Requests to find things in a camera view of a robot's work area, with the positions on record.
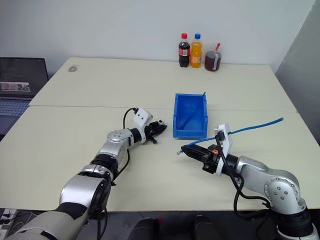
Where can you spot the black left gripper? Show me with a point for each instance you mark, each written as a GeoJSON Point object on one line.
{"type": "Point", "coordinates": [151, 130]}

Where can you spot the cola bottle with red cap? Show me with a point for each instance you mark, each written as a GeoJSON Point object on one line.
{"type": "Point", "coordinates": [184, 53]}

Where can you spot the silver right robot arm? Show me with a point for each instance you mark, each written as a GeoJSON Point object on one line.
{"type": "Point", "coordinates": [275, 185]}

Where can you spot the dark grey laptop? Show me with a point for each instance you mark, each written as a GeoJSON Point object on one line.
{"type": "Point", "coordinates": [17, 82]}

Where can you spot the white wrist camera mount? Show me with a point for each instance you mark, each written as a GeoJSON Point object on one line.
{"type": "Point", "coordinates": [226, 143]}
{"type": "Point", "coordinates": [141, 120]}

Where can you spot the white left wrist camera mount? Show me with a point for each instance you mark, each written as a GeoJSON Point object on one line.
{"type": "Point", "coordinates": [141, 120]}

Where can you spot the orange soda bottle, blue cap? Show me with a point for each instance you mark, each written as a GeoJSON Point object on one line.
{"type": "Point", "coordinates": [196, 56]}

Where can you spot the white coupler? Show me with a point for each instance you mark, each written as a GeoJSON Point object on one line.
{"type": "Point", "coordinates": [160, 122]}

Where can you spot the clear jar with dark liquid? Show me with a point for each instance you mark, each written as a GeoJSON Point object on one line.
{"type": "Point", "coordinates": [212, 61]}

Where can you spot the blue plastic bin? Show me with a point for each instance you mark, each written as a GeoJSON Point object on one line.
{"type": "Point", "coordinates": [178, 117]}

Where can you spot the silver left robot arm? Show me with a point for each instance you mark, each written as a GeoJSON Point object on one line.
{"type": "Point", "coordinates": [75, 190]}

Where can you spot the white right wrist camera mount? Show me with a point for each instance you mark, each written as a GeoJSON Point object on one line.
{"type": "Point", "coordinates": [226, 143]}

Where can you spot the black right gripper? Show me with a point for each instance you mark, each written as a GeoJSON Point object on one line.
{"type": "Point", "coordinates": [212, 160]}

